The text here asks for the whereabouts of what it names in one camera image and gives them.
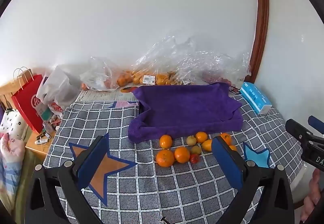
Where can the olive bed sheet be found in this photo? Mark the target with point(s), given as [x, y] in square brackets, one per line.
[30, 160]

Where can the brown wooden door frame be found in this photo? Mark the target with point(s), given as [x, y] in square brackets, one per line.
[260, 23]

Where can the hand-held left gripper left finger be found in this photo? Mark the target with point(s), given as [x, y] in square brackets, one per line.
[93, 160]

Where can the person's right hand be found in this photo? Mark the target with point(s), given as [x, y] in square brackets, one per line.
[316, 183]

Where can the teal box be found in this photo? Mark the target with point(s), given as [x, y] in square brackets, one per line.
[46, 113]

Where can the blue tissue pack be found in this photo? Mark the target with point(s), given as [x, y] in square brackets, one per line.
[255, 98]

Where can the large orange mandarin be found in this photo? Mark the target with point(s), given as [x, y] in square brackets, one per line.
[165, 158]

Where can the yellow-orange oblong citrus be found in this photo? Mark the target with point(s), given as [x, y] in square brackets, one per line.
[207, 145]

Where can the clear bag of tangerines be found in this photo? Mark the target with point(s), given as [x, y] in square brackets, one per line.
[98, 74]

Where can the white plastic bag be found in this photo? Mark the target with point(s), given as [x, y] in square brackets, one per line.
[58, 84]

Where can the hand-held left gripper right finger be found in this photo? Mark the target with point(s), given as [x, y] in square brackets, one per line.
[227, 160]

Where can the orange mandarin with green stem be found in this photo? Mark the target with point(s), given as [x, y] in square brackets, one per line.
[226, 137]

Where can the red label snack packet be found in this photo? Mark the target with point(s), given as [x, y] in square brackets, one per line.
[54, 108]

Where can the clear bag of oranges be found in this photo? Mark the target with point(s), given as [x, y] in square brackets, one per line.
[157, 72]

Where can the printed paper sheet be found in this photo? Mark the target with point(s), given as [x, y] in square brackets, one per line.
[101, 94]

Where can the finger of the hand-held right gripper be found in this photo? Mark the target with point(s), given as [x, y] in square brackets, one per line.
[301, 132]
[316, 124]

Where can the purple towel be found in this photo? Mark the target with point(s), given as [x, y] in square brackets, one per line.
[187, 105]

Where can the wooden nightstand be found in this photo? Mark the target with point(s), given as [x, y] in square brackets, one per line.
[35, 149]

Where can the small yellow-green fruit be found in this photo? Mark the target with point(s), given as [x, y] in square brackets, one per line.
[196, 149]
[191, 140]

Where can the small red tomato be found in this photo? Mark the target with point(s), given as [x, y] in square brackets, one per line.
[194, 158]

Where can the pink printed quilt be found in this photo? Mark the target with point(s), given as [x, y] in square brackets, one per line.
[10, 158]

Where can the wooden headboard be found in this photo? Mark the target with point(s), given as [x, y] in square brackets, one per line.
[6, 94]

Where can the white tube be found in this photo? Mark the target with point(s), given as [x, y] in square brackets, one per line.
[41, 141]

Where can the grey checkered blanket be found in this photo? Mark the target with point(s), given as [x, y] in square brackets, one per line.
[141, 188]

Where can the red paper bag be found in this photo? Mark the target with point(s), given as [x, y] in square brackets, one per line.
[25, 99]

